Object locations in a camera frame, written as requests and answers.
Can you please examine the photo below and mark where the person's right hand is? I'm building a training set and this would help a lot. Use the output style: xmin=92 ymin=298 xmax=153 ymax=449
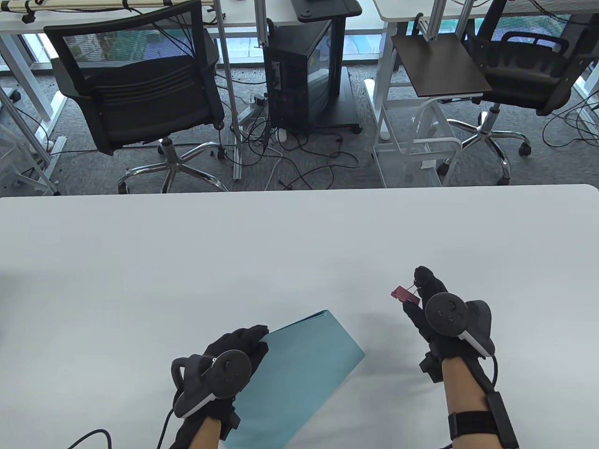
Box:
xmin=403 ymin=266 xmax=483 ymax=371

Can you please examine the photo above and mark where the person's left hand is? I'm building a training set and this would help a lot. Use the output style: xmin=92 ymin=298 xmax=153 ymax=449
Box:
xmin=185 ymin=325 xmax=270 ymax=427

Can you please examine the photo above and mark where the teal paper folder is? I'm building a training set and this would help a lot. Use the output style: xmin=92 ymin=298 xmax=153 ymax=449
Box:
xmin=224 ymin=310 xmax=366 ymax=449

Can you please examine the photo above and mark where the person's right forearm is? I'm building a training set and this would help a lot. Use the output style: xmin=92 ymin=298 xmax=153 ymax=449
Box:
xmin=440 ymin=356 xmax=505 ymax=449

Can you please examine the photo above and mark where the person's left forearm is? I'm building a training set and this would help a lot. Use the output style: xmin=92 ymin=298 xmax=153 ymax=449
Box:
xmin=174 ymin=412 xmax=234 ymax=449

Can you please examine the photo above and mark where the black right wrist controller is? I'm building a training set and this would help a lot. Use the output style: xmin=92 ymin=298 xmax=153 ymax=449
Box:
xmin=423 ymin=292 xmax=496 ymax=359

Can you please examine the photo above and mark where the black wrist controller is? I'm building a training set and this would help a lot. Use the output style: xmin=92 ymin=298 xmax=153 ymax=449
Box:
xmin=171 ymin=350 xmax=254 ymax=418
xmin=423 ymin=292 xmax=496 ymax=359

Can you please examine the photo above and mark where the black left wrist controller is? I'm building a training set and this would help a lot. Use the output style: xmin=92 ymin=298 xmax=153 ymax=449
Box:
xmin=171 ymin=350 xmax=254 ymax=418

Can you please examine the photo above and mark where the white power strip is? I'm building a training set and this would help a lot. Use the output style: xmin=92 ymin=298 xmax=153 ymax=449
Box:
xmin=238 ymin=93 xmax=268 ymax=128

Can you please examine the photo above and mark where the black computer tower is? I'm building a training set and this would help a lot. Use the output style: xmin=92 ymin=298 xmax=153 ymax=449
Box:
xmin=262 ymin=19 xmax=345 ymax=134

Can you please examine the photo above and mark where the black office chair with armrests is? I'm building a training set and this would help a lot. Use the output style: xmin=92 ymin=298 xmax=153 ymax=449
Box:
xmin=440 ymin=0 xmax=574 ymax=186

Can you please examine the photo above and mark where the black mesh office chair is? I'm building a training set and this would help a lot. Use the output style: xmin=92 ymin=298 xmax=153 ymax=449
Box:
xmin=44 ymin=0 xmax=231 ymax=194

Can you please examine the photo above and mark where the white metal rack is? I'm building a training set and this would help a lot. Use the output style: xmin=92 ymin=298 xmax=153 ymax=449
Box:
xmin=0 ymin=123 xmax=60 ymax=196

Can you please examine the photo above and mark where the white desk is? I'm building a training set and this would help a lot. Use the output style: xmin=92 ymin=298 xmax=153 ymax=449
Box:
xmin=0 ymin=0 xmax=300 ymax=156
xmin=364 ymin=0 xmax=599 ymax=142

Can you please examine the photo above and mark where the black rolling stand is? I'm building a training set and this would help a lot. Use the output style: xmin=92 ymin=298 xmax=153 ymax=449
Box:
xmin=290 ymin=0 xmax=364 ymax=137

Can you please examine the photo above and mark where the beige slatted bar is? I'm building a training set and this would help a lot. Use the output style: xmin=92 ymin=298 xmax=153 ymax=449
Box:
xmin=0 ymin=0 xmax=212 ymax=23

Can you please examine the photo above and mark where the black forearm strap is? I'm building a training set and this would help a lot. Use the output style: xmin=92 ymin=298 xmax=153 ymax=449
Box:
xmin=448 ymin=410 xmax=499 ymax=441

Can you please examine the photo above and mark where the black cable module box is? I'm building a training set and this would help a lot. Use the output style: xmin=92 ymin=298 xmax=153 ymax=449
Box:
xmin=487 ymin=392 xmax=519 ymax=449

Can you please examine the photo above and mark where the black glove cable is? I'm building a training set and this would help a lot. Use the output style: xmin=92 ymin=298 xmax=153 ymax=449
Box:
xmin=69 ymin=429 xmax=116 ymax=449

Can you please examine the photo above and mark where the tangle of black floor cables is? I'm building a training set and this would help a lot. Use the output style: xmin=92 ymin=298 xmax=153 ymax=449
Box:
xmin=224 ymin=84 xmax=362 ymax=190

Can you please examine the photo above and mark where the aluminium frame post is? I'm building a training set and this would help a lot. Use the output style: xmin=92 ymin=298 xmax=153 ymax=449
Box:
xmin=213 ymin=0 xmax=245 ymax=181

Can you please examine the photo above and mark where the white wire cart brown top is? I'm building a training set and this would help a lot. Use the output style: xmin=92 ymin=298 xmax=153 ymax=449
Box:
xmin=373 ymin=34 xmax=493 ymax=188

